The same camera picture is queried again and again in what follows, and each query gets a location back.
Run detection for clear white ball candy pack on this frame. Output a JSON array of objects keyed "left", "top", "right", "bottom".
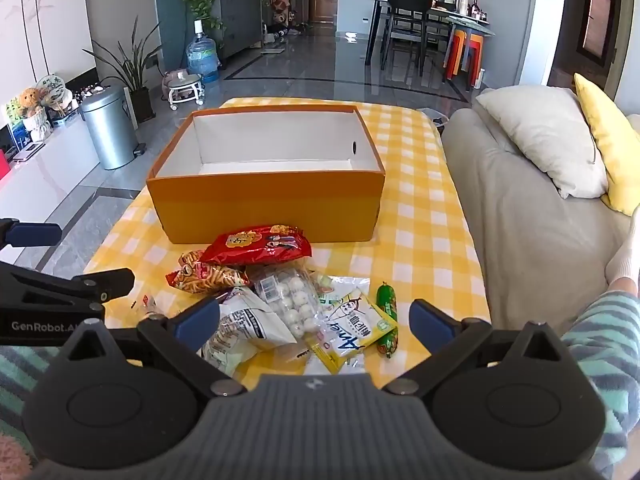
[{"left": 247, "top": 264, "right": 323, "bottom": 340}]

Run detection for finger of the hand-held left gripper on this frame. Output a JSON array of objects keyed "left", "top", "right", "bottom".
[
  {"left": 0, "top": 261, "right": 136, "bottom": 313},
  {"left": 0, "top": 217, "right": 64, "bottom": 249}
]

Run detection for beige cushion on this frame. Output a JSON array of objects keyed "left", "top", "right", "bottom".
[{"left": 472, "top": 85, "right": 608, "bottom": 200}]

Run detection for blue water jug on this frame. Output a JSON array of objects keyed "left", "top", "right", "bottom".
[{"left": 186, "top": 19, "right": 222, "bottom": 84}]

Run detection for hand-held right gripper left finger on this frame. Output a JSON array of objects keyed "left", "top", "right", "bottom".
[{"left": 57, "top": 299, "right": 247, "bottom": 399}]

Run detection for person's leg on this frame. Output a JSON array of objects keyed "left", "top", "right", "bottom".
[
  {"left": 0, "top": 345, "right": 61, "bottom": 480},
  {"left": 560, "top": 275, "right": 640, "bottom": 480}
]

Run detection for green sausage stick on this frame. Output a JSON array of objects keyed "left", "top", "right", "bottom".
[{"left": 376, "top": 281, "right": 399, "bottom": 358}]

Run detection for person's white sock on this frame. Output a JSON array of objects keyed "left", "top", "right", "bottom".
[{"left": 605, "top": 210, "right": 640, "bottom": 286}]

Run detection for orange striped snack bag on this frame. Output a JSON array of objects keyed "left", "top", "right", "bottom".
[{"left": 165, "top": 250, "right": 251, "bottom": 295}]

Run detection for round hand fan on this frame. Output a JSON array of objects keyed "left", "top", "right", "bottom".
[{"left": 36, "top": 74, "right": 73, "bottom": 111}]

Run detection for dark framed window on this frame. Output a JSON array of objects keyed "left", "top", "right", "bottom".
[{"left": 577, "top": 0, "right": 617, "bottom": 66}]

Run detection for glass dining table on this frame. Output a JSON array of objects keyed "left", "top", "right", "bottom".
[{"left": 365, "top": 0, "right": 496, "bottom": 81}]

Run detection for yellow cushion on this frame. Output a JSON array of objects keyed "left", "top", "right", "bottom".
[{"left": 573, "top": 72, "right": 640, "bottom": 217}]

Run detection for brown teddy bear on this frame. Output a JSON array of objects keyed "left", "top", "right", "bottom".
[{"left": 19, "top": 87, "right": 43, "bottom": 118}]

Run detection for white wheeled stool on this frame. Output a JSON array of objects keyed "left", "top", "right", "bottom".
[{"left": 162, "top": 69, "right": 206, "bottom": 112}]

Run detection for black dining chair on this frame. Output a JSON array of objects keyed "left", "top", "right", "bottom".
[{"left": 382, "top": 0, "right": 435, "bottom": 73}]

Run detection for yellow checkered tablecloth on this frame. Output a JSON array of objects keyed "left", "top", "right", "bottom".
[{"left": 82, "top": 97, "right": 493, "bottom": 391}]

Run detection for orange cardboard box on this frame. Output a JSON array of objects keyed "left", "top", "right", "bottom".
[{"left": 146, "top": 104, "right": 387, "bottom": 246}]

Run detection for yellow white snack packet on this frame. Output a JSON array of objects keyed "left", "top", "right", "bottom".
[{"left": 304, "top": 290, "right": 398, "bottom": 375}]

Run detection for orange red stacked stools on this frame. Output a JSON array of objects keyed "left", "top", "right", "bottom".
[{"left": 444, "top": 27, "right": 485, "bottom": 92}]

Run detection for red snack bag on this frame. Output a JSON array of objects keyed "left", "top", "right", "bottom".
[{"left": 199, "top": 224, "right": 313, "bottom": 267}]

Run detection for white low cabinet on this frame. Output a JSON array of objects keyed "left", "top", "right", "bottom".
[{"left": 0, "top": 117, "right": 101, "bottom": 226}]

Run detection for white grey snack bag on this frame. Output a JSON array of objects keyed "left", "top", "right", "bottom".
[{"left": 200, "top": 287, "right": 298, "bottom": 378}]

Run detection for person's left leg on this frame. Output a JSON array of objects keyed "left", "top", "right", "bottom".
[{"left": 0, "top": 345, "right": 61, "bottom": 480}]

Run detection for long-leaf potted plant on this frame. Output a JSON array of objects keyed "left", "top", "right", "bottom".
[{"left": 82, "top": 17, "right": 163, "bottom": 123}]

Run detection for person's right leg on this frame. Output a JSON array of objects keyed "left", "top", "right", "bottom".
[{"left": 560, "top": 275, "right": 640, "bottom": 480}]

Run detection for white wastebasket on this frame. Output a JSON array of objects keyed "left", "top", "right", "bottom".
[{"left": 420, "top": 107, "right": 451, "bottom": 133}]

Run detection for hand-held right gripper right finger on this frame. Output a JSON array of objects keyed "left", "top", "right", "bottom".
[{"left": 382, "top": 299, "right": 573, "bottom": 396}]

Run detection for silver trash can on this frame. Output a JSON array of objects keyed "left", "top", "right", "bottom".
[{"left": 80, "top": 85, "right": 146, "bottom": 171}]

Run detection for grey cabinet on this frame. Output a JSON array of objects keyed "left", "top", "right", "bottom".
[{"left": 212, "top": 0, "right": 264, "bottom": 68}]

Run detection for beige sofa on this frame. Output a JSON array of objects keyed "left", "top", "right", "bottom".
[{"left": 441, "top": 85, "right": 640, "bottom": 336}]

